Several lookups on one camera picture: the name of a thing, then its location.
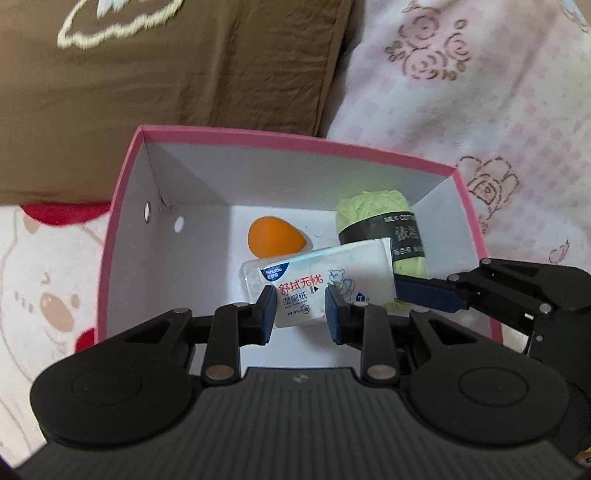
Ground white wet tissue pack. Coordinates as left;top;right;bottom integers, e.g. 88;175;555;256
240;238;394;328

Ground green yarn ball black label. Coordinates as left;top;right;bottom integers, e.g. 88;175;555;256
332;190;428;314

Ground pink checkered cartoon pillow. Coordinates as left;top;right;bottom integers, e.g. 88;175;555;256
321;0;590;269

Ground pink cardboard box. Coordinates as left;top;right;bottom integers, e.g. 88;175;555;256
95;126;487;368

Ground orange makeup sponge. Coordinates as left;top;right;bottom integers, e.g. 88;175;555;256
247;216;307;258

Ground brown embroidered pillow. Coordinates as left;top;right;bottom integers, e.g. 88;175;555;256
1;1;352;204

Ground bear print red white blanket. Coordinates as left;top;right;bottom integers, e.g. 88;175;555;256
1;206;109;466

